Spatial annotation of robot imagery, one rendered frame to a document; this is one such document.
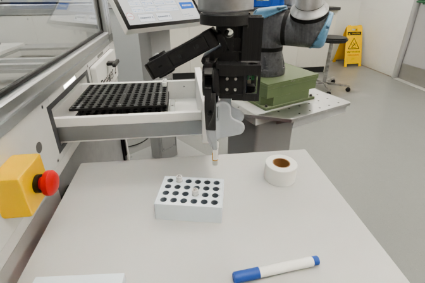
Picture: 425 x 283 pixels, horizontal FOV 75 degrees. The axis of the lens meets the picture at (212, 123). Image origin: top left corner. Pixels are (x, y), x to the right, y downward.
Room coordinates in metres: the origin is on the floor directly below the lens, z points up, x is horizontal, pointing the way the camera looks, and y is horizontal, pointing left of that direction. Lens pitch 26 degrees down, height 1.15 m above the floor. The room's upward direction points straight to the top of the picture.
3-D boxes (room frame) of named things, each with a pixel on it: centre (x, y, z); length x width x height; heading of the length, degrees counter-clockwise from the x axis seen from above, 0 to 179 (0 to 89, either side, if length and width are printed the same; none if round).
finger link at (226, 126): (0.39, -0.02, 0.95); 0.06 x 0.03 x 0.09; 85
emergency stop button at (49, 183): (0.35, 0.26, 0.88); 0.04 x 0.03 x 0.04; 7
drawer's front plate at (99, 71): (0.99, 0.38, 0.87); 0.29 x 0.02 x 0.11; 7
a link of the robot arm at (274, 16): (1.04, -0.21, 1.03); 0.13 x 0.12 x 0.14; 62
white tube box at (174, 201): (0.43, 0.04, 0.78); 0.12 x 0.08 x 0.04; 85
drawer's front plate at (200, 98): (0.71, 0.03, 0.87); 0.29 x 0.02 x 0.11; 7
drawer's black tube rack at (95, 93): (0.69, 0.23, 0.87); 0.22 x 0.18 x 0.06; 97
